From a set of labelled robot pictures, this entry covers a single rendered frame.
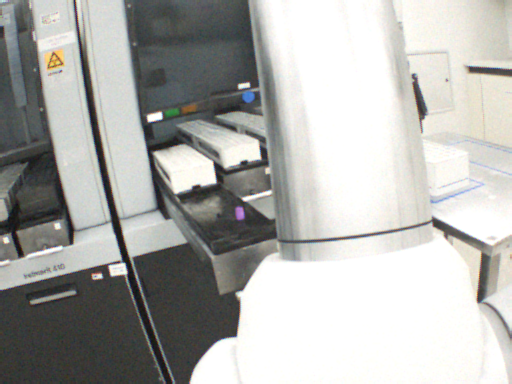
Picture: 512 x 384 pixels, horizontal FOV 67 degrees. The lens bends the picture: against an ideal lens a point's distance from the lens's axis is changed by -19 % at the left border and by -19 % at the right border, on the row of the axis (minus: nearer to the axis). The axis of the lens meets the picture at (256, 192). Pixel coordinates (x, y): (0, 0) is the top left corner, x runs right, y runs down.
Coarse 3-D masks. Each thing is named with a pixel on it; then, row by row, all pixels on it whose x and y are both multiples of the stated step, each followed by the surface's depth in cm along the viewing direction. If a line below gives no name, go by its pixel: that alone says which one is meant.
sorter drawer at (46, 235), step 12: (60, 204) 112; (36, 216) 101; (48, 216) 102; (60, 216) 105; (24, 228) 99; (36, 228) 100; (48, 228) 101; (60, 228) 102; (24, 240) 99; (36, 240) 100; (48, 240) 101; (60, 240) 103; (24, 252) 100; (36, 252) 97; (48, 252) 98
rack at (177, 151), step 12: (156, 156) 122; (168, 156) 119; (180, 156) 117; (192, 156) 114; (204, 156) 112; (156, 168) 127; (168, 168) 106; (180, 168) 105; (192, 168) 103; (204, 168) 104; (168, 180) 110; (180, 180) 103; (192, 180) 104; (204, 180) 105
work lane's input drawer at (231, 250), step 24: (168, 192) 108; (192, 192) 103; (216, 192) 104; (192, 216) 87; (216, 216) 89; (264, 216) 82; (192, 240) 85; (216, 240) 78; (240, 240) 73; (264, 240) 75; (216, 264) 72; (240, 264) 73; (240, 288) 75
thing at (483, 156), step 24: (456, 144) 107; (480, 144) 104; (480, 168) 86; (504, 168) 84; (456, 192) 76; (480, 192) 74; (504, 192) 72; (432, 216) 69; (456, 216) 67; (480, 216) 65; (504, 216) 63; (480, 240) 58; (504, 240) 56; (480, 264) 59; (480, 288) 59
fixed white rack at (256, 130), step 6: (246, 126) 143; (252, 126) 141; (258, 126) 139; (264, 126) 138; (246, 132) 148; (252, 132) 150; (258, 132) 134; (264, 132) 130; (252, 138) 143; (258, 138) 141; (264, 138) 140; (264, 144) 132
